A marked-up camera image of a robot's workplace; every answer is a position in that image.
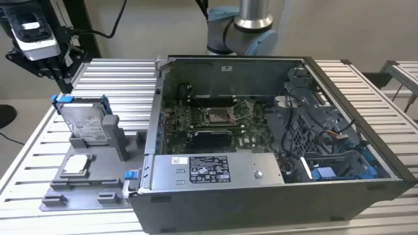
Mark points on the hard disk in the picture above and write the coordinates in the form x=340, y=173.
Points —
x=84, y=117

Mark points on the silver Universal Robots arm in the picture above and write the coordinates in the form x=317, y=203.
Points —
x=225, y=31

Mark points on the grey metal disk bay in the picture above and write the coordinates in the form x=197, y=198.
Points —
x=304, y=122

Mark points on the black chair base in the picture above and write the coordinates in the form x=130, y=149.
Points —
x=7, y=115

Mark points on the silver case hinge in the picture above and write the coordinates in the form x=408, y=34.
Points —
x=162, y=62

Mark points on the silver CPU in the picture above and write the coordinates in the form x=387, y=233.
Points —
x=76, y=163

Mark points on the grey parts rack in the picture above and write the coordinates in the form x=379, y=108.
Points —
x=98, y=171

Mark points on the thin locking lever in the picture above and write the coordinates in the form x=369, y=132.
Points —
x=245, y=116
x=200, y=102

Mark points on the blue silver case latch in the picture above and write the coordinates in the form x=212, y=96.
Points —
x=130, y=175

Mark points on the black RAM slot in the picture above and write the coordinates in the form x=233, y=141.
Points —
x=216, y=126
x=213, y=99

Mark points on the CPU socket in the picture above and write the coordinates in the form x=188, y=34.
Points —
x=217, y=115

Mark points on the black graphics card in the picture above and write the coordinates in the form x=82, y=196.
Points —
x=213, y=140

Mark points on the green motherboard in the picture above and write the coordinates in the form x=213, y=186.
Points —
x=254, y=137

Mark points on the silver power supply unit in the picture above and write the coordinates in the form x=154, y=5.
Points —
x=242, y=169

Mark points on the black open PC case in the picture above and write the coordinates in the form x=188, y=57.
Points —
x=229, y=210

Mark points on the slatted metal side table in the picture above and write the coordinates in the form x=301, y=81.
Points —
x=405, y=71

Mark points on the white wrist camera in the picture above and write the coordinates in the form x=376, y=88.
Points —
x=39, y=46

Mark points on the black frame post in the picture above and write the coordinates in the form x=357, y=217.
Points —
x=89, y=46

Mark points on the blue disk bay bracket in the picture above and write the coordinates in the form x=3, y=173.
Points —
x=324, y=173

